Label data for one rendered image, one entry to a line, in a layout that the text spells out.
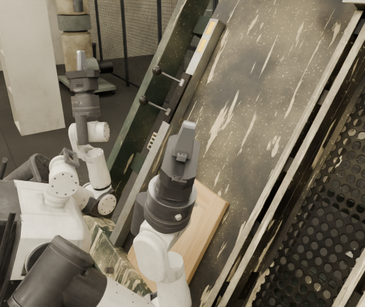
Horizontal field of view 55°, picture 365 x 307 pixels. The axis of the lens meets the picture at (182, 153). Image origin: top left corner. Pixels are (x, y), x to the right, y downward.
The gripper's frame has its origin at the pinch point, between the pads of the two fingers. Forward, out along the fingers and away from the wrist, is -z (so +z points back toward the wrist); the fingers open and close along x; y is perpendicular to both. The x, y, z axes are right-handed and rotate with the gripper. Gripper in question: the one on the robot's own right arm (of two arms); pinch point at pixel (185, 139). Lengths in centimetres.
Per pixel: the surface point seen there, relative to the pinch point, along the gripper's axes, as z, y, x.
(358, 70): -5, 38, 39
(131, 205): 70, -13, 50
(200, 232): 53, 13, 29
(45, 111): 244, -182, 344
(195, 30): 16, -4, 104
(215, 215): 46, 16, 30
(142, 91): 41, -20, 88
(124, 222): 77, -14, 46
